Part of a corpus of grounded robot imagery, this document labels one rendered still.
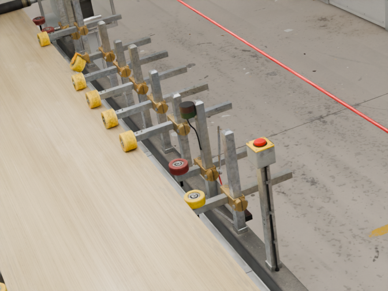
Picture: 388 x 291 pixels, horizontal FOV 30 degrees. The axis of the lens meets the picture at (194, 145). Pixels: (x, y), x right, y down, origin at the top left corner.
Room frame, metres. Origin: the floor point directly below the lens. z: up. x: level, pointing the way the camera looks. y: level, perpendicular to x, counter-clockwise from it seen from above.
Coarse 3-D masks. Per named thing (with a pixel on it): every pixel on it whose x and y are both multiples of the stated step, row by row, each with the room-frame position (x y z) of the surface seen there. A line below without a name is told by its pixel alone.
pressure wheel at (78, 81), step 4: (72, 76) 3.40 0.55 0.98; (76, 76) 3.40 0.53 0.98; (80, 76) 3.40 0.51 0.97; (72, 80) 3.43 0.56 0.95; (76, 80) 3.38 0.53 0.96; (80, 80) 3.38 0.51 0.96; (84, 80) 3.38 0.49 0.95; (76, 84) 3.37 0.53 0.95; (80, 84) 3.37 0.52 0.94; (84, 84) 3.38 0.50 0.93; (76, 88) 3.37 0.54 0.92; (80, 88) 3.38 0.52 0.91
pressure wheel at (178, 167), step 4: (176, 160) 2.54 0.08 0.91; (180, 160) 2.53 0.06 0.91; (184, 160) 2.53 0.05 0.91; (172, 164) 2.52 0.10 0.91; (176, 164) 2.51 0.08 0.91; (180, 164) 2.51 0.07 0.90; (184, 164) 2.50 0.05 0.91; (172, 168) 2.48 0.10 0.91; (176, 168) 2.48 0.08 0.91; (180, 168) 2.47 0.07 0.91; (184, 168) 2.48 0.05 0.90; (188, 168) 2.50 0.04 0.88; (172, 172) 2.48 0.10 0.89; (176, 172) 2.47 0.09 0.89; (180, 172) 2.47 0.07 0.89; (184, 172) 2.48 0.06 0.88
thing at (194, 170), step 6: (240, 150) 2.61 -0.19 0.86; (246, 150) 2.60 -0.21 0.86; (222, 156) 2.58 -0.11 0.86; (240, 156) 2.59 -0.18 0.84; (246, 156) 2.60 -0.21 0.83; (216, 162) 2.55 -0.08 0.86; (222, 162) 2.56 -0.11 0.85; (192, 168) 2.53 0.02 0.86; (198, 168) 2.52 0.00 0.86; (186, 174) 2.50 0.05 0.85; (192, 174) 2.51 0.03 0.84; (180, 180) 2.49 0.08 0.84
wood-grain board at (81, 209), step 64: (0, 64) 3.93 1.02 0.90; (64, 64) 3.77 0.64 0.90; (0, 128) 3.11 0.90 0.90; (64, 128) 3.00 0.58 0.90; (0, 192) 2.53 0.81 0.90; (64, 192) 2.45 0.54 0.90; (128, 192) 2.37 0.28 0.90; (0, 256) 2.09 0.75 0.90; (64, 256) 2.03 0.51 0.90; (128, 256) 1.97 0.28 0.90; (192, 256) 1.91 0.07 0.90
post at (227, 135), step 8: (224, 136) 2.26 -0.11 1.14; (232, 136) 2.26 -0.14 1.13; (224, 144) 2.27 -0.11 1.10; (232, 144) 2.26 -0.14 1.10; (224, 152) 2.28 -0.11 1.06; (232, 152) 2.26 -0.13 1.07; (232, 160) 2.26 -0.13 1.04; (232, 168) 2.26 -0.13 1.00; (232, 176) 2.26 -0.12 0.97; (232, 184) 2.25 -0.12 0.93; (240, 184) 2.27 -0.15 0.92; (232, 192) 2.26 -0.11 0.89; (240, 192) 2.26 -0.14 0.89; (232, 208) 2.28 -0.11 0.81; (240, 216) 2.26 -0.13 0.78; (240, 224) 2.26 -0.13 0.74
